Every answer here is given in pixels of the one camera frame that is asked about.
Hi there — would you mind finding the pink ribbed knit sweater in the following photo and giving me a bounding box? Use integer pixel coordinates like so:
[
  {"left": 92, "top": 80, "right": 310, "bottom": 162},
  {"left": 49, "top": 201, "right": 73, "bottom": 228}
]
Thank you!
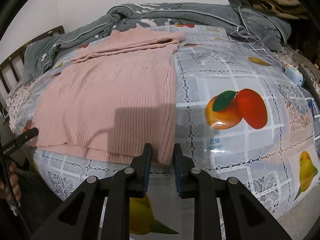
[{"left": 30, "top": 26, "right": 185, "bottom": 165}]

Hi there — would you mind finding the person's left hand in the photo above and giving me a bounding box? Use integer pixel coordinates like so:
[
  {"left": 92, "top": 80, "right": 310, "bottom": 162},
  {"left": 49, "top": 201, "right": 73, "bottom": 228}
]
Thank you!
[{"left": 0, "top": 161, "right": 21, "bottom": 202}]

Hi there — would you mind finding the floral bed sheet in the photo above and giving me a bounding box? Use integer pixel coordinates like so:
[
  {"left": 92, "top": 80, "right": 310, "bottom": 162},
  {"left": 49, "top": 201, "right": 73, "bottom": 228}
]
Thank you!
[{"left": 5, "top": 81, "right": 30, "bottom": 132}]

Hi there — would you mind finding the dark wooden headboard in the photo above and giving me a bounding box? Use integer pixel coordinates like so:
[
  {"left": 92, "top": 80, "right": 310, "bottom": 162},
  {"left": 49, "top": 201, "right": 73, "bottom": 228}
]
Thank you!
[{"left": 1, "top": 25, "right": 65, "bottom": 98}]

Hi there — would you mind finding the fruit print plastic tablecloth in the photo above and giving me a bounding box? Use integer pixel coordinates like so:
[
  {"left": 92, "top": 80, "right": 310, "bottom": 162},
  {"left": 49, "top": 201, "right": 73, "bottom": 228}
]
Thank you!
[{"left": 14, "top": 24, "right": 319, "bottom": 239}]

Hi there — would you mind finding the small doll figurine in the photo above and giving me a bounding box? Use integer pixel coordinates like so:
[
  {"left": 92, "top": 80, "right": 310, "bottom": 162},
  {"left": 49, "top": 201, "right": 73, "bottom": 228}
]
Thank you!
[{"left": 284, "top": 64, "right": 304, "bottom": 87}]

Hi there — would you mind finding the grey plaid cloth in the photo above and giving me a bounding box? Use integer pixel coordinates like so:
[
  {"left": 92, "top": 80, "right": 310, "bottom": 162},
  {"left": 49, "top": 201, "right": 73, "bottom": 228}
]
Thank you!
[{"left": 225, "top": 26, "right": 281, "bottom": 57}]

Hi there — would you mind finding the grey embroidered quilt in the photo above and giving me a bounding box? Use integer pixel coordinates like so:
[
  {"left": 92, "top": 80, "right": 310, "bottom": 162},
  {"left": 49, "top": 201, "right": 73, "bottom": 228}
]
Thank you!
[{"left": 22, "top": 0, "right": 291, "bottom": 85}]

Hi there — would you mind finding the brown jacket pile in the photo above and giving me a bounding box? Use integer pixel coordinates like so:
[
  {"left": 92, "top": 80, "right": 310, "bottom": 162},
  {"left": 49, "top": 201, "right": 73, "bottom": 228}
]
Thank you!
[{"left": 246, "top": 0, "right": 310, "bottom": 20}]

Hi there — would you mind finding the black cable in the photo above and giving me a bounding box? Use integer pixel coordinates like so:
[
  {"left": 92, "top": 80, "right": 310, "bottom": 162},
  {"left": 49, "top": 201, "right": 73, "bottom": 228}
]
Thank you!
[{"left": 0, "top": 149, "right": 32, "bottom": 237}]

